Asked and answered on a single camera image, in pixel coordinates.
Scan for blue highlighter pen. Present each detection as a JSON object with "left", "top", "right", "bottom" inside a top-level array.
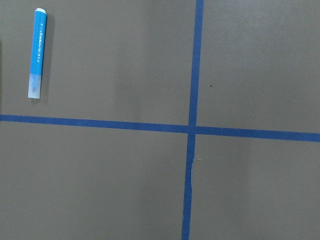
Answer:
[{"left": 28, "top": 8, "right": 48, "bottom": 99}]

